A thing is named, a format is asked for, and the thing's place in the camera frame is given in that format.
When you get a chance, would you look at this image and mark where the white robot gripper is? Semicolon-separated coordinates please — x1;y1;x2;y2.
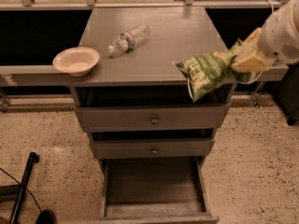
230;0;299;73

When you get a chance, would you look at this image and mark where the green jalapeno chip bag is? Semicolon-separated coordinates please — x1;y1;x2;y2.
176;41;251;103

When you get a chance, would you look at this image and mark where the grey wooden drawer cabinet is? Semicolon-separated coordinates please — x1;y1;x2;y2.
64;6;246;224

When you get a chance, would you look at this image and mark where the grey middle drawer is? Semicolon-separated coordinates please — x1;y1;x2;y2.
90;138;215;159

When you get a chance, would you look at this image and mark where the grey top drawer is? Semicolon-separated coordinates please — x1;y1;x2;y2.
76;105;229;133

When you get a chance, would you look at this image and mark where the grey open bottom drawer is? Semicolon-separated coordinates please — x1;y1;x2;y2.
98;156;221;224

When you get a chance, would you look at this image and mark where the clear plastic water bottle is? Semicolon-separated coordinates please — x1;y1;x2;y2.
107;23;150;54

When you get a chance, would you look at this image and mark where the beige paper bowl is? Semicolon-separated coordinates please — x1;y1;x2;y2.
52;47;100;77

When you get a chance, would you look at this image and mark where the black round base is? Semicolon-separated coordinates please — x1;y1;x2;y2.
36;209;57;224

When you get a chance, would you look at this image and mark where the black metal stand leg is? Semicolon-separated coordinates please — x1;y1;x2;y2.
0;152;39;224

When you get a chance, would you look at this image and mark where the white cable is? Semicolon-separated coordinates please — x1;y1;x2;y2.
186;0;276;100

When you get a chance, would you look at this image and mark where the metal railing frame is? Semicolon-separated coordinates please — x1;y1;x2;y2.
0;0;299;114

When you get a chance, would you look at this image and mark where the black floor cable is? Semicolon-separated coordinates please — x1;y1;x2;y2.
0;167;43;213

